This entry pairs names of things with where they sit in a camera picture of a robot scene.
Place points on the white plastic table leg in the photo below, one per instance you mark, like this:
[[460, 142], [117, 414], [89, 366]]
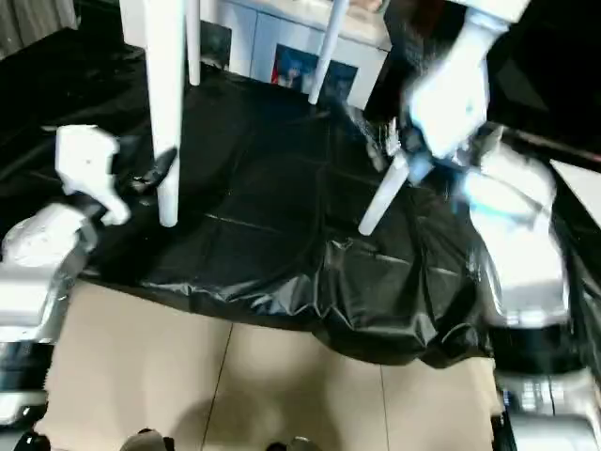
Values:
[[380, 202], [159, 94], [328, 47], [194, 47]]

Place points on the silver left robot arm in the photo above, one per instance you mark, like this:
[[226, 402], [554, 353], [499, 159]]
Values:
[[33, 263]]

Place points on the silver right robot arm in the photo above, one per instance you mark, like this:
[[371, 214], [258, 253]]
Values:
[[516, 235]]

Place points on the brown plush toy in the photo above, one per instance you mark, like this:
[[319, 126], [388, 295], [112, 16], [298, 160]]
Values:
[[367, 4]]

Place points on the black plastic mat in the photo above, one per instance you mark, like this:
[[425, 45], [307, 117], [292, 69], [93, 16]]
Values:
[[258, 188]]

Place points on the dark cabinet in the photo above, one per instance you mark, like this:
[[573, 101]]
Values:
[[554, 70]]

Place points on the white cabinet with glass doors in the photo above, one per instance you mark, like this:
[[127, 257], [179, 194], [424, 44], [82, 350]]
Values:
[[263, 28]]

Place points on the grey curtain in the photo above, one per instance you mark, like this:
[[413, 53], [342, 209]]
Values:
[[33, 23]]

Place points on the white board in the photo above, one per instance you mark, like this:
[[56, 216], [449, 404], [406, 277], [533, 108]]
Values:
[[580, 188]]

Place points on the dark robot right foot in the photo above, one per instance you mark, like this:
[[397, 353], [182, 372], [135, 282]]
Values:
[[293, 444]]

